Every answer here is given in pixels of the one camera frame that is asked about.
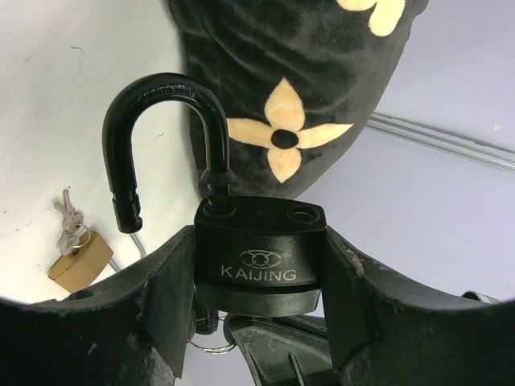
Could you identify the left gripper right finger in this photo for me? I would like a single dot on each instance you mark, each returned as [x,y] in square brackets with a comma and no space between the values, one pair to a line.
[387,329]

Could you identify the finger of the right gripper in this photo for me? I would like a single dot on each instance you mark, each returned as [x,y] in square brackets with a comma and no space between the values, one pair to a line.
[284,351]

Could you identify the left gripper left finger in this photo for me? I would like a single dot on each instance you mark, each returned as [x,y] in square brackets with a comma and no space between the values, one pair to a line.
[129,329]

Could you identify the black padlock shackle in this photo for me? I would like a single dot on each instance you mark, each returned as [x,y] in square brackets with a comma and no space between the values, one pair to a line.
[254,256]

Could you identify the black-headed keys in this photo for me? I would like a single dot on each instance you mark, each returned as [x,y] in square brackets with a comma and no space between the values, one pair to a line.
[204,320]

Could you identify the large brass padlock long shackle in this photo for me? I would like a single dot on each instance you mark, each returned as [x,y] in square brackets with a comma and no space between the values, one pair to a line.
[88,256]

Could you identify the black floral pillow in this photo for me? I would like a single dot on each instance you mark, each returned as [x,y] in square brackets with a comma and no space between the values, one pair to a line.
[298,80]

